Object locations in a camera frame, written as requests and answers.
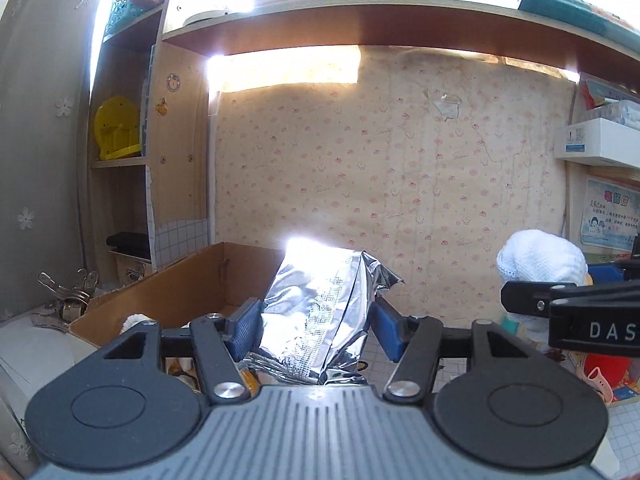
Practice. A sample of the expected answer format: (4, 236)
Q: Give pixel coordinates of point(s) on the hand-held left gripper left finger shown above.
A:
(247, 325)

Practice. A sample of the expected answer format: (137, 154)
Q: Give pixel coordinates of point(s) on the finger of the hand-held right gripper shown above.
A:
(607, 274)
(525, 296)

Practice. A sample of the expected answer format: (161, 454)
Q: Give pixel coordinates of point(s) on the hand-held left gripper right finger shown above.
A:
(387, 330)

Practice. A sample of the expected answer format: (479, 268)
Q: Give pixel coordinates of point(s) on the white knit glove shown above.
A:
(542, 257)
(135, 322)

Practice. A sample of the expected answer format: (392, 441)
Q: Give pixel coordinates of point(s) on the yellow snack packet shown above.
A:
(249, 381)

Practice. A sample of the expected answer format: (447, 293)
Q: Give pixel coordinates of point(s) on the silver foil packet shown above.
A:
(320, 310)

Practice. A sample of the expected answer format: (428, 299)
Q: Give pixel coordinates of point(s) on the brown cardboard box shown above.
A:
(180, 285)

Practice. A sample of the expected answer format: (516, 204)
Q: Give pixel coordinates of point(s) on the grid-patterned desktop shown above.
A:
(625, 425)

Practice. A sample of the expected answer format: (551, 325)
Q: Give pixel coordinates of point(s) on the black ink bottle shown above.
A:
(636, 246)

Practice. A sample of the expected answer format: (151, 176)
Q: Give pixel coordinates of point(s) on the red cylinder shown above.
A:
(620, 370)

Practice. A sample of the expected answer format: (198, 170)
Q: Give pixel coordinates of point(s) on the pink white plastic toy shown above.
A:
(600, 380)

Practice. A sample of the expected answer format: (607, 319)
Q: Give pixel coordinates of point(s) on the colourful flat book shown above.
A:
(627, 394)

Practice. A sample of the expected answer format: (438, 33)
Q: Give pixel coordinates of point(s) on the wooden side shelf unit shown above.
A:
(575, 200)

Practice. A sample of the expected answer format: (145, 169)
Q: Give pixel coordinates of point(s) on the small latched wooden box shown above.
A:
(132, 267)

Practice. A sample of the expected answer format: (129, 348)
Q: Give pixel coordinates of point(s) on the long white box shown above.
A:
(595, 142)

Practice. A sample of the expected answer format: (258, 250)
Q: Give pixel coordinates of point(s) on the black flat object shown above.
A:
(127, 246)

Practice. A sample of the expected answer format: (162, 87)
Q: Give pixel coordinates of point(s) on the clear plastic package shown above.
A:
(620, 112)

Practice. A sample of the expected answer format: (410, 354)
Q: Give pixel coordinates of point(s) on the metal clip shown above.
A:
(87, 282)
(55, 285)

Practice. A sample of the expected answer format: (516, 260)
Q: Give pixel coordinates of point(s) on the wooden bookcase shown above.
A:
(185, 160)

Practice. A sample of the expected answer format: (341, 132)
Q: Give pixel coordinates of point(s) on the red blue box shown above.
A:
(602, 92)

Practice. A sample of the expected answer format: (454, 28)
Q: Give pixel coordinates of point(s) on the clear tape piece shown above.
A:
(446, 105)

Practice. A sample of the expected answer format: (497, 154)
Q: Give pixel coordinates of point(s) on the white flat panel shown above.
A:
(35, 355)

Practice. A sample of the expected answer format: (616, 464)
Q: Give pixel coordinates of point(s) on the duck sticker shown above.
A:
(161, 107)

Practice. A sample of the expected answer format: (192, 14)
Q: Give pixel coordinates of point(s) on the yellow plastic object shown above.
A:
(117, 127)

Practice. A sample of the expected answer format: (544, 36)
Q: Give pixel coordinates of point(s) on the bear sticker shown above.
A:
(173, 82)

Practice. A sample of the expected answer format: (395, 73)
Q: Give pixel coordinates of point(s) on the teal flat book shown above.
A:
(565, 2)

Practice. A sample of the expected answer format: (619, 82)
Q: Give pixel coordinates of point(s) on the grey flowered curtain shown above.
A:
(40, 135)

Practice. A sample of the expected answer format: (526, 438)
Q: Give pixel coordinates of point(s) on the wooden overhead shelf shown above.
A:
(400, 25)

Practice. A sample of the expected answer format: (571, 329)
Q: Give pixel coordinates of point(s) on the white round dish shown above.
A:
(207, 16)

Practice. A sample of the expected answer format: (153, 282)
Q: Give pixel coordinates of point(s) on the teal plastic basket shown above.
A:
(119, 7)

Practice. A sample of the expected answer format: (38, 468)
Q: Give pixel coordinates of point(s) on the colourful wall poster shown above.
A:
(610, 215)

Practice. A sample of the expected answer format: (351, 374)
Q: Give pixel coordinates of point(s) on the floral quilted wall pad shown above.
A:
(400, 185)

